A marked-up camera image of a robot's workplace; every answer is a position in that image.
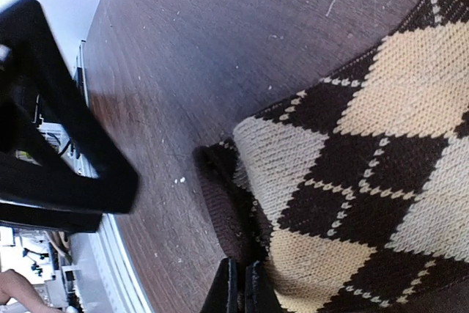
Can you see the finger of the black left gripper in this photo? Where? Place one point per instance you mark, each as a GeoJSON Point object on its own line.
{"type": "Point", "coordinates": [60, 170]}

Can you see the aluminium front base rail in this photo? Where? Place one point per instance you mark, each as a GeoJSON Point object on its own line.
{"type": "Point", "coordinates": [105, 278]}

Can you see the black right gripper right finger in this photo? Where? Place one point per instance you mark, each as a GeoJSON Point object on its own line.
{"type": "Point", "coordinates": [259, 294]}

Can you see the beige brown argyle sock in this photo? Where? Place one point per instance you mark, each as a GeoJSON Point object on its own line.
{"type": "Point", "coordinates": [353, 193]}

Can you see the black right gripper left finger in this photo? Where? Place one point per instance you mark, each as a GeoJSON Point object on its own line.
{"type": "Point", "coordinates": [223, 293]}

